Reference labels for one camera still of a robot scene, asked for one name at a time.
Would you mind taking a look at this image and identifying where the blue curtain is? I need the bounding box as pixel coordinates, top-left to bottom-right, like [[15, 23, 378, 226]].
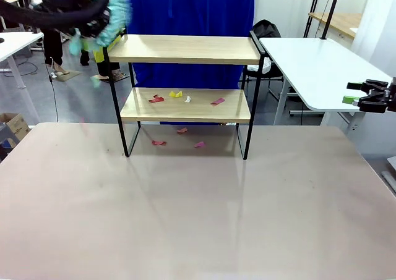
[[123, 0, 256, 126]]

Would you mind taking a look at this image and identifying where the black floor cable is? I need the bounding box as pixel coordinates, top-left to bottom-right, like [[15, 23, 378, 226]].
[[46, 62, 60, 124]]

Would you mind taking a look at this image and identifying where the white metal frame rail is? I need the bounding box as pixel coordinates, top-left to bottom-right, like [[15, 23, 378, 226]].
[[381, 156, 396, 198]]

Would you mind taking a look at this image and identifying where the black tripod stand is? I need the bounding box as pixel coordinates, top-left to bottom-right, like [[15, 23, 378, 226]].
[[303, 0, 323, 38], [321, 0, 343, 40]]

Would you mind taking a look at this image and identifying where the person in black clothes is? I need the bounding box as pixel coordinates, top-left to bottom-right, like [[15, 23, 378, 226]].
[[42, 28, 71, 77]]

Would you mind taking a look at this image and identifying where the large white side table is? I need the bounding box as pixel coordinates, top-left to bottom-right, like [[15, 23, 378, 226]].
[[258, 37, 394, 135]]

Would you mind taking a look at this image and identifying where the small white side table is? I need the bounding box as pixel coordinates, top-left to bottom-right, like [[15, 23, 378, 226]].
[[0, 32, 45, 90]]

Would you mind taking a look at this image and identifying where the background wooden table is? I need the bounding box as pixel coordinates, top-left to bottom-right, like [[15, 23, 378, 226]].
[[308, 12, 363, 40]]

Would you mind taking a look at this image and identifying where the teal microfiber duster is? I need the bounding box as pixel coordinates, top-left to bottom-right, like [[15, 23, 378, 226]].
[[68, 0, 134, 57]]

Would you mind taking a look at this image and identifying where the brown floor mat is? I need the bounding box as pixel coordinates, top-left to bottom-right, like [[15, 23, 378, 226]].
[[51, 69, 84, 82]]

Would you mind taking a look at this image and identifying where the two-tier wooden metal shelf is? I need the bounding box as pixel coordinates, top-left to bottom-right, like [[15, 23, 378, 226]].
[[101, 29, 267, 161]]

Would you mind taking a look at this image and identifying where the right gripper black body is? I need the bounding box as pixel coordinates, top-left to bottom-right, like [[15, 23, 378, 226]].
[[385, 77, 396, 113]]

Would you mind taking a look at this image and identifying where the black chair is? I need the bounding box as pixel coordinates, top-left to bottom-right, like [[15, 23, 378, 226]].
[[241, 19, 284, 91]]

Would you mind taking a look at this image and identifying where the cardboard box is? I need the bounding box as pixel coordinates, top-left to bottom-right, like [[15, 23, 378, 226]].
[[0, 112, 31, 148]]

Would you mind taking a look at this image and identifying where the black braided cable sleeve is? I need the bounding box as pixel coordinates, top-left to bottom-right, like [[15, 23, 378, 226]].
[[0, 0, 111, 31]]

